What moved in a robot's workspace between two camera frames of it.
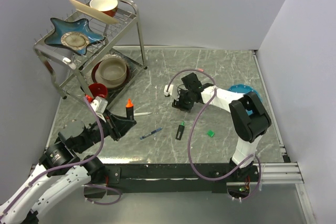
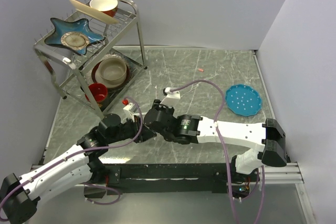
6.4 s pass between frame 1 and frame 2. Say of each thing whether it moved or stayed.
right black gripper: moved
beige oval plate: stayed
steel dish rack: stayed
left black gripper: moved
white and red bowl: stayed
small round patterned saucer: stayed
